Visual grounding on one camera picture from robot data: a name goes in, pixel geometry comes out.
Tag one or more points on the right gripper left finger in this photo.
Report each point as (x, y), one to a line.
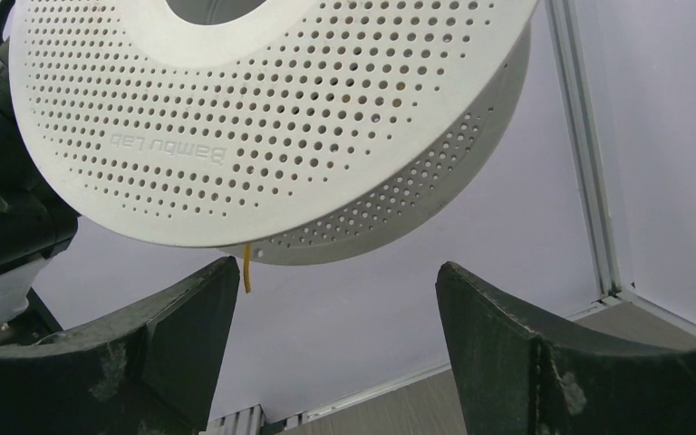
(151, 367)

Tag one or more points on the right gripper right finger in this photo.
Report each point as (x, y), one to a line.
(520, 369)

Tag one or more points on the translucent white cable spool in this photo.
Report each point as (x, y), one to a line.
(307, 131)

